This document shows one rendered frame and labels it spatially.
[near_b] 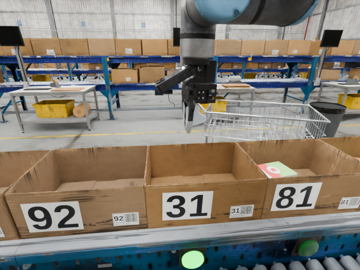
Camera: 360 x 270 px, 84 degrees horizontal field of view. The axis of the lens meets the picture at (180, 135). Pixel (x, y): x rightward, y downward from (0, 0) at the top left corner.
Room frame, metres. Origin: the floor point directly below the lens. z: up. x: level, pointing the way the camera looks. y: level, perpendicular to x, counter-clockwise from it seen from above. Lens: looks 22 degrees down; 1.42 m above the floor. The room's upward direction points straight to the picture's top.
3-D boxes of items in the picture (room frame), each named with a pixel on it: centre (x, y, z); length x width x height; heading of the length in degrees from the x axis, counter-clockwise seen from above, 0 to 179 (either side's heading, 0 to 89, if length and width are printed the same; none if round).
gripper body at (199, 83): (0.57, -0.05, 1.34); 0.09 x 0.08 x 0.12; 103
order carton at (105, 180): (0.62, 0.32, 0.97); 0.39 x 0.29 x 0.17; 96
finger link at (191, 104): (0.55, -0.03, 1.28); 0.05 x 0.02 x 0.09; 13
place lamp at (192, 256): (0.44, -0.04, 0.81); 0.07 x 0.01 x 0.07; 96
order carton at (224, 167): (0.66, -0.07, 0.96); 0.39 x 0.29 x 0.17; 96
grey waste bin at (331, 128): (3.22, -2.41, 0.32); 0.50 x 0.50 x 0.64
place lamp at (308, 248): (0.48, -0.43, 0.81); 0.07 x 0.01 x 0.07; 96
